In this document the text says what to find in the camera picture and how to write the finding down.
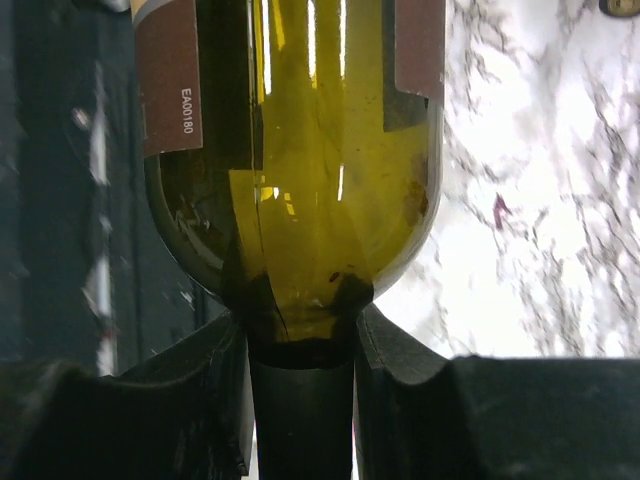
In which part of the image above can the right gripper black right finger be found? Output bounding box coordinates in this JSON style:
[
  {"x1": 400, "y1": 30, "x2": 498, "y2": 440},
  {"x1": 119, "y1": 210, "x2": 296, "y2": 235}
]
[{"x1": 355, "y1": 307, "x2": 639, "y2": 479}]

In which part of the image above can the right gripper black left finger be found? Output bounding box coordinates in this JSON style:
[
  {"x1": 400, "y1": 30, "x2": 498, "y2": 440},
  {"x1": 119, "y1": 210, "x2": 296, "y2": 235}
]
[{"x1": 1, "y1": 314, "x2": 253, "y2": 479}]

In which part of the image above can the green wine bottle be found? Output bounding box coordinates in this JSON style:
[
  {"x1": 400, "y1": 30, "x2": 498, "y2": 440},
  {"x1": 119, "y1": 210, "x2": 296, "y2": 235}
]
[{"x1": 131, "y1": 1, "x2": 446, "y2": 479}]

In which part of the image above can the clear square liquor bottle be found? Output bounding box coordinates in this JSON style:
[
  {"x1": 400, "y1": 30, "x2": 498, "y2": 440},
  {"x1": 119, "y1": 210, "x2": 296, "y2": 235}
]
[{"x1": 599, "y1": 0, "x2": 640, "y2": 20}]

